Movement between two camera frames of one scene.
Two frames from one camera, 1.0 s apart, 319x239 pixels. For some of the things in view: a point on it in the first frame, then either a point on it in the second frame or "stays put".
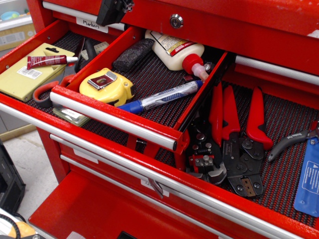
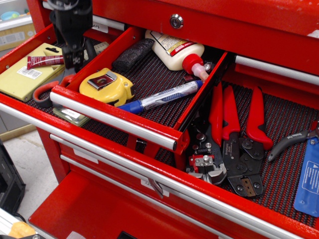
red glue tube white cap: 37,61 stays put
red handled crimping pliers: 240,153 stays put
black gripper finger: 111,11 → 72,19
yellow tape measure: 105,85 stays put
